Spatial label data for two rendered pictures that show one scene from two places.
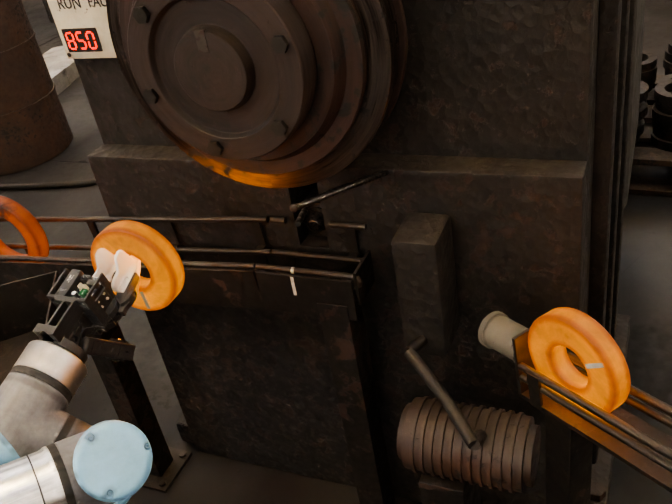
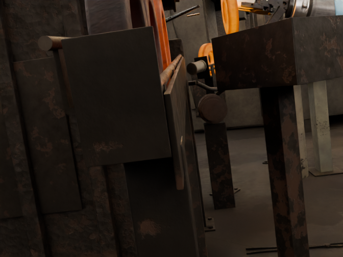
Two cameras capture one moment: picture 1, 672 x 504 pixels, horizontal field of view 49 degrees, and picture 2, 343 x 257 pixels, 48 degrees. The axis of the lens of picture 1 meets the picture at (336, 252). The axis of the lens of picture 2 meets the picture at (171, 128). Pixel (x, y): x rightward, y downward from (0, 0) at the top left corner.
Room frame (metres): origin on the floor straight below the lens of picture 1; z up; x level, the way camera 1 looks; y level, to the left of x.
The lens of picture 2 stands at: (1.78, 1.41, 0.63)
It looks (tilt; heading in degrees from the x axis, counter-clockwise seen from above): 7 degrees down; 246
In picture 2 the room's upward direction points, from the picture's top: 8 degrees counter-clockwise
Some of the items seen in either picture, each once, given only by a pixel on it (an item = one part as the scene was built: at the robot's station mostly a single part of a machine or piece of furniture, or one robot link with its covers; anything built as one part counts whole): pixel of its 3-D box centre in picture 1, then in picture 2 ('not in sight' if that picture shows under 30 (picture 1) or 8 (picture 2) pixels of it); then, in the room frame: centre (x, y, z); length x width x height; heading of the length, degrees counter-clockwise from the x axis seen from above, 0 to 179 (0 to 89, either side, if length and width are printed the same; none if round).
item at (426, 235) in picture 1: (428, 284); (173, 67); (1.03, -0.15, 0.68); 0.11 x 0.08 x 0.24; 152
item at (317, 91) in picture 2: not in sight; (319, 117); (0.16, -0.19, 0.31); 0.24 x 0.16 x 0.62; 62
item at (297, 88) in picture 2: not in sight; (293, 130); (0.32, -0.23, 0.26); 0.12 x 0.12 x 0.52
